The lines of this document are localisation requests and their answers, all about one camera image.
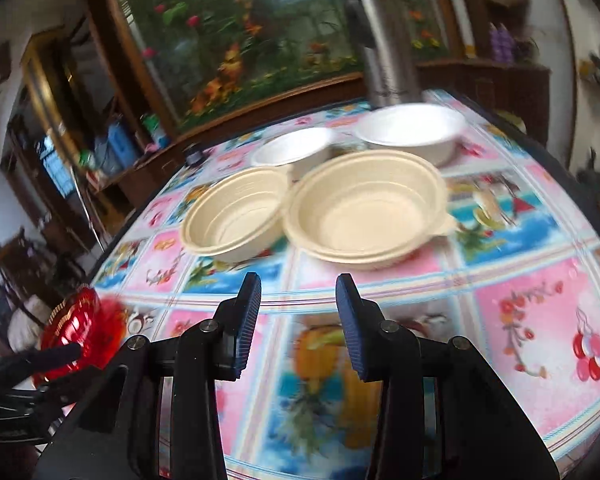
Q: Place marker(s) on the printed plastic tablecloth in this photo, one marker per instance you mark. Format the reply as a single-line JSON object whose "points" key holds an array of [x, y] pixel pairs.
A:
{"points": [[530, 240]]}

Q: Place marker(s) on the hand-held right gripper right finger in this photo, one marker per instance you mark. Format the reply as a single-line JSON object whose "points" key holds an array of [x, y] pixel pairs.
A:
{"points": [[352, 332]]}

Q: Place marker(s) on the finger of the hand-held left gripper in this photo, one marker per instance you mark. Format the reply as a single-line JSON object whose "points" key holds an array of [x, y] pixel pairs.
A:
{"points": [[40, 357]]}

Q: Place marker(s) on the purple grape ornament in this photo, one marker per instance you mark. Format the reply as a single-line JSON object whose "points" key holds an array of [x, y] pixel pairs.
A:
{"points": [[502, 44]]}

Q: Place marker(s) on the green bottle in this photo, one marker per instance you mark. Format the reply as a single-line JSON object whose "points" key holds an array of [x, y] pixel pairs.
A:
{"points": [[156, 129]]}

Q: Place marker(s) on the wooden sideboard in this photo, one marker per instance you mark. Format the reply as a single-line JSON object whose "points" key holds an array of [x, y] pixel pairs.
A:
{"points": [[145, 170]]}

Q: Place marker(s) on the red plate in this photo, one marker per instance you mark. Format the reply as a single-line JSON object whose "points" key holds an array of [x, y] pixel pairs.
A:
{"points": [[75, 330]]}

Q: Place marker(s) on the barred window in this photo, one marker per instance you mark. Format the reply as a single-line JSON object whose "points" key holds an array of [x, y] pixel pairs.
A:
{"points": [[56, 166]]}

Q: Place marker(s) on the large beige bowl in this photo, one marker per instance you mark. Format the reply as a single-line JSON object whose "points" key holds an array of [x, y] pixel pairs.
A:
{"points": [[365, 220]]}

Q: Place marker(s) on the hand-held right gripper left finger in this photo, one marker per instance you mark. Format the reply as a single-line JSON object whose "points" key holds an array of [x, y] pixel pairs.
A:
{"points": [[247, 325]]}

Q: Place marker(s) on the small dark jar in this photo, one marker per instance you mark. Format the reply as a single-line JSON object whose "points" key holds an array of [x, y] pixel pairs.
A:
{"points": [[194, 154]]}

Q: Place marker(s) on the small beige bowl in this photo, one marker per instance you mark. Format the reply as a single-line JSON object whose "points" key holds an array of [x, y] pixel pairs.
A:
{"points": [[230, 220]]}

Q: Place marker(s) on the tall wooden cabinet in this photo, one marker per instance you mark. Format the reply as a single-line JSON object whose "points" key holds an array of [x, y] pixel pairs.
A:
{"points": [[45, 110]]}

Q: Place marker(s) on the dark wooden side cabinet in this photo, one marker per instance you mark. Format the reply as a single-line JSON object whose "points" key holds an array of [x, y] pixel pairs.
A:
{"points": [[485, 95]]}

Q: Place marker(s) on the stainless steel thermos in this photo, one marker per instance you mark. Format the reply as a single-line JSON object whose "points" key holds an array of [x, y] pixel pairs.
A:
{"points": [[387, 45]]}

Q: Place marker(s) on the blue plastic container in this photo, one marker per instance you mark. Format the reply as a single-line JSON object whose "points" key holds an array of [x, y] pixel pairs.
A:
{"points": [[121, 145]]}

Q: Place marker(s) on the large white bowl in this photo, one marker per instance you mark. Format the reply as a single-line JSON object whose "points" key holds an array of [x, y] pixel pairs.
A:
{"points": [[410, 127]]}

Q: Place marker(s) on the small white bowl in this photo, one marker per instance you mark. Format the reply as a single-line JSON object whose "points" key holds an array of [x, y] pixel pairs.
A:
{"points": [[292, 147]]}

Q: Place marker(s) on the framed floral painting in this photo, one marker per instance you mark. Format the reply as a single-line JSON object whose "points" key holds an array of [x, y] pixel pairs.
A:
{"points": [[260, 30]]}

